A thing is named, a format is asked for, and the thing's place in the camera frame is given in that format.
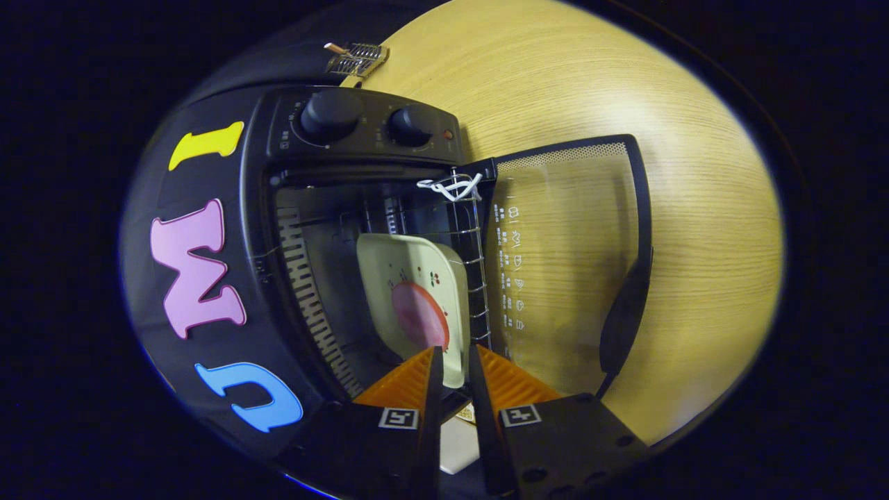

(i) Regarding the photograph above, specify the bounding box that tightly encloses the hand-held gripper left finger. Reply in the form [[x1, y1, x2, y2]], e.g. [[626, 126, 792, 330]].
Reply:
[[276, 345, 445, 500]]

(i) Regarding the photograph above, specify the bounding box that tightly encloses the white string tie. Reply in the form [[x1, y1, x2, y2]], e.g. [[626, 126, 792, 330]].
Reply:
[[417, 174, 483, 203]]

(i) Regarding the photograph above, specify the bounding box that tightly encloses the glass toaster oven door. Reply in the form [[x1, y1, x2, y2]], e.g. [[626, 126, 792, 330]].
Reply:
[[483, 134, 654, 400]]

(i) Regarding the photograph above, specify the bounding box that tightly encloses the oven wire rack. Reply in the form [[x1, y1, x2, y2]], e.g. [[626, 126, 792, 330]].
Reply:
[[444, 167, 494, 348]]

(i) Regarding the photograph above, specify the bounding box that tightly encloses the black oven knob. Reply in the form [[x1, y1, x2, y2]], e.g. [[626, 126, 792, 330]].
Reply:
[[301, 90, 363, 144], [387, 104, 435, 148]]

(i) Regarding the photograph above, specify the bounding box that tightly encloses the black toaster oven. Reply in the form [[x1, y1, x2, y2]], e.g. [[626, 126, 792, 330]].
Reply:
[[240, 87, 497, 417]]

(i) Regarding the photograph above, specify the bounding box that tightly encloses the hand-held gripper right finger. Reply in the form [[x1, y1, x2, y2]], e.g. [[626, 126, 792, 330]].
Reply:
[[469, 344, 651, 500]]

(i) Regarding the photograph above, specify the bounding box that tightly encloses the cream square plate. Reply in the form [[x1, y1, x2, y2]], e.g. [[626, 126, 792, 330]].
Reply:
[[356, 233, 471, 390]]

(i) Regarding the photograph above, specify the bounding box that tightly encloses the pink ham slice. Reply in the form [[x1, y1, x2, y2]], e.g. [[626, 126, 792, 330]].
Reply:
[[391, 281, 450, 351]]

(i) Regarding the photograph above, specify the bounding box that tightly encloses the metal wire holder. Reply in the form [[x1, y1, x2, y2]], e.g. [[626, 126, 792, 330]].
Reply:
[[324, 43, 390, 78]]

